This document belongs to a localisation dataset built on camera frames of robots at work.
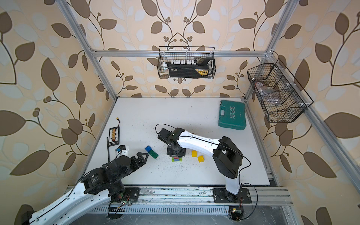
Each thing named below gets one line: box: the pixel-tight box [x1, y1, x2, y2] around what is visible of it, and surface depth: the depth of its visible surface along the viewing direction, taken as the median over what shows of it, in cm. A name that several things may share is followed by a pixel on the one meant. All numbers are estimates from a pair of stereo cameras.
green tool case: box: [218, 99, 247, 131], surface depth 104 cm
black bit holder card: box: [108, 126, 120, 147], surface depth 98 cm
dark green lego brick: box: [148, 149, 159, 160], surface depth 91 cm
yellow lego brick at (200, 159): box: [197, 155, 205, 163], surface depth 88 cm
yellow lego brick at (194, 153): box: [191, 150, 198, 158], surface depth 93 cm
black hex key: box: [106, 136, 111, 164], surface depth 93 cm
